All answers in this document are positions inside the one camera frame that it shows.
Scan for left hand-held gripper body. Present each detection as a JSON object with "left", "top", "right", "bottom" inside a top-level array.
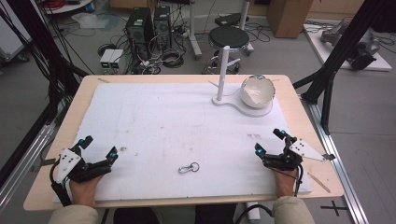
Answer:
[{"left": 50, "top": 145, "right": 113, "bottom": 185}]

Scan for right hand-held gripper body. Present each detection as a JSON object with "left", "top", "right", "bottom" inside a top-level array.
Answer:
[{"left": 262, "top": 136, "right": 336, "bottom": 172}]

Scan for person's right hand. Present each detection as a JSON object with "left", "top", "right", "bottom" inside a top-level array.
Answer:
[{"left": 271, "top": 167, "right": 301, "bottom": 198}]

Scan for person's left hand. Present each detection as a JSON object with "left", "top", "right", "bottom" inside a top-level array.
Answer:
[{"left": 68, "top": 173, "right": 106, "bottom": 209}]

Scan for thin wooden stick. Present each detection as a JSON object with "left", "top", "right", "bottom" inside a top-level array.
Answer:
[{"left": 307, "top": 172, "right": 332, "bottom": 194}]

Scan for white egg-shaped bowl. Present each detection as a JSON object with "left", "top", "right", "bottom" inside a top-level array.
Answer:
[{"left": 239, "top": 74, "right": 277, "bottom": 109}]

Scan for white table leg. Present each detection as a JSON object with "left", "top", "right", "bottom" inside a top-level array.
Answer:
[{"left": 246, "top": 201, "right": 262, "bottom": 224}]

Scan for white foam mat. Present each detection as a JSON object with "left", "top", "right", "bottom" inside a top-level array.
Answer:
[{"left": 53, "top": 81, "right": 313, "bottom": 203}]

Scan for black tape cross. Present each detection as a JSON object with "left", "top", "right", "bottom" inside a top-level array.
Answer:
[{"left": 319, "top": 200, "right": 348, "bottom": 217}]

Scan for white stand with pole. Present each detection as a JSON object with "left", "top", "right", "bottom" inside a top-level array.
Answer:
[{"left": 207, "top": 45, "right": 275, "bottom": 119}]

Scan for white power supply box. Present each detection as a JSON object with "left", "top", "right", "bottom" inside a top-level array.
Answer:
[
  {"left": 99, "top": 49, "right": 116, "bottom": 71},
  {"left": 108, "top": 49, "right": 125, "bottom": 71}
]

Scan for person's legs dark trousers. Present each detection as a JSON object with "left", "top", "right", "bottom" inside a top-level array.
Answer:
[{"left": 112, "top": 203, "right": 238, "bottom": 224}]

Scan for white floor board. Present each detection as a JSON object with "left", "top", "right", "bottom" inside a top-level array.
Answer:
[{"left": 303, "top": 22, "right": 393, "bottom": 73}]

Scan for black round stool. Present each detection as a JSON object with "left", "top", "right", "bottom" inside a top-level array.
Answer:
[{"left": 207, "top": 25, "right": 256, "bottom": 58}]

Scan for white desk leg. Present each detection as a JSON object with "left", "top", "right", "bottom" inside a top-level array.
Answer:
[
  {"left": 238, "top": 0, "right": 256, "bottom": 57},
  {"left": 186, "top": 0, "right": 204, "bottom": 61}
]

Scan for brown cardboard box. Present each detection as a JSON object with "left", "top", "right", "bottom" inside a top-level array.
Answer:
[{"left": 266, "top": 0, "right": 315, "bottom": 39}]

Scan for grey robot device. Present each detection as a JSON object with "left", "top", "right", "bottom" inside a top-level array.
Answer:
[{"left": 319, "top": 21, "right": 382, "bottom": 71}]

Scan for large black computer tower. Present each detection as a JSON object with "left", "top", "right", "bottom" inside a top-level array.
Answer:
[{"left": 124, "top": 7, "right": 156, "bottom": 62}]

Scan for clear plastic sheet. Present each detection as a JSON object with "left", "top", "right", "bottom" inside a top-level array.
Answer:
[{"left": 70, "top": 11, "right": 121, "bottom": 32}]

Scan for flat black case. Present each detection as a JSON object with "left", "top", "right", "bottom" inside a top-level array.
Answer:
[{"left": 214, "top": 12, "right": 250, "bottom": 28}]

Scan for white cabinet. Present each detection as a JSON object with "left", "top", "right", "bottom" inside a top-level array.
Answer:
[{"left": 0, "top": 17, "right": 33, "bottom": 64}]

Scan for round white table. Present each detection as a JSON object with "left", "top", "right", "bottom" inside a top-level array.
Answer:
[{"left": 41, "top": 0, "right": 95, "bottom": 16}]

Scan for small black computer tower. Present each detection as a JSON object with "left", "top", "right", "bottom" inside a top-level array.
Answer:
[{"left": 153, "top": 5, "right": 173, "bottom": 49}]

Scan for right hand-held gripper black cable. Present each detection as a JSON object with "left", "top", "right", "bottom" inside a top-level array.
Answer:
[{"left": 292, "top": 163, "right": 305, "bottom": 198}]

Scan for silver aluminium rail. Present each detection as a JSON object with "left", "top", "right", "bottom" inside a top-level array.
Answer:
[
  {"left": 0, "top": 121, "right": 59, "bottom": 214},
  {"left": 299, "top": 92, "right": 371, "bottom": 224}
]

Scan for black cable under table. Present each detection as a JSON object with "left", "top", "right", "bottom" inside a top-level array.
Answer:
[{"left": 233, "top": 203, "right": 275, "bottom": 224}]

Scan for silver carabiner with key ring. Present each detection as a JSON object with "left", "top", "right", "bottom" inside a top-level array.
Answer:
[{"left": 177, "top": 161, "right": 201, "bottom": 175}]

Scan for black metal frame with cables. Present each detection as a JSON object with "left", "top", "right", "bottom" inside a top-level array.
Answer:
[{"left": 0, "top": 0, "right": 92, "bottom": 188}]

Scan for coil of black cable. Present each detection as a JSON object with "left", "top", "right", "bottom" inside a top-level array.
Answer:
[{"left": 161, "top": 49, "right": 185, "bottom": 69}]

